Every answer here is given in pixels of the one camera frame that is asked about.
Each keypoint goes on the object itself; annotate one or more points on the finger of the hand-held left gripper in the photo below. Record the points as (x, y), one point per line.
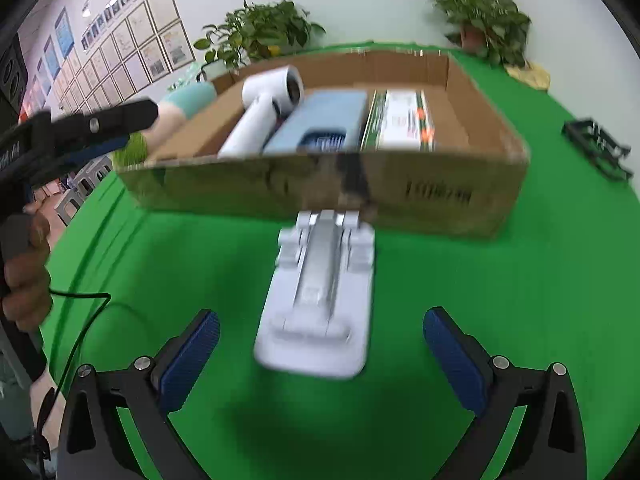
(95, 152)
(100, 121)

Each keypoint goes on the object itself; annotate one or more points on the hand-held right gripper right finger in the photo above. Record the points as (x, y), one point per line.
(452, 355)

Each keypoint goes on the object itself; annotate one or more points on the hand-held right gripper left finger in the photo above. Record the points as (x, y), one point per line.
(192, 355)

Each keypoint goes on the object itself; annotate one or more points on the white mop head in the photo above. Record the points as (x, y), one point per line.
(315, 310)

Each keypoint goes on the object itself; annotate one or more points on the white hair dryer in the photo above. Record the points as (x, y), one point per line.
(250, 125)

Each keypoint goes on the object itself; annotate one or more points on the large cardboard box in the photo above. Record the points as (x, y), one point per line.
(440, 195)

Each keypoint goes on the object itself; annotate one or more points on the board game box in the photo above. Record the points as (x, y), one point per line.
(325, 110)

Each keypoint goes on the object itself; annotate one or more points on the green and white box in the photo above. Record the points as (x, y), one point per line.
(395, 120)

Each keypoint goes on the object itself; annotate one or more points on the person's left hand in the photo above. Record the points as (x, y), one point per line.
(30, 290)

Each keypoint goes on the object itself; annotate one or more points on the grey plastic stool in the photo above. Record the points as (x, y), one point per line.
(92, 175)
(67, 207)

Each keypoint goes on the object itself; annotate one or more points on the green tablecloth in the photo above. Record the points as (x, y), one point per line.
(450, 285)

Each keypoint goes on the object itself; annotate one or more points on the black speaker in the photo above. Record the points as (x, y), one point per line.
(12, 75)

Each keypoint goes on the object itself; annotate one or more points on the pastel plush toy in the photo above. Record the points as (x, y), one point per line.
(190, 100)

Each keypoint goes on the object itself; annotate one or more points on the cardboard divider sheet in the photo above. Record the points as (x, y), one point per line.
(205, 132)

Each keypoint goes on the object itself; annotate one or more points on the white enamel mug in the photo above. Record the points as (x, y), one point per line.
(212, 71)

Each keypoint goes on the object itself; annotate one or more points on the large potted plant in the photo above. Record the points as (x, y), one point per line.
(265, 30)

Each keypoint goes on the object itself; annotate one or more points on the black folding rack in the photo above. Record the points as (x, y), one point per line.
(600, 145)

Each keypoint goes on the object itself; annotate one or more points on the yellow round mat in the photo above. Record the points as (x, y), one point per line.
(530, 76)

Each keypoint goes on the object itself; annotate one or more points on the small potted plant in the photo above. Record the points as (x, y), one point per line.
(480, 15)

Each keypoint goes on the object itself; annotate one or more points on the wall of framed certificates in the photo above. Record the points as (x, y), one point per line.
(150, 25)

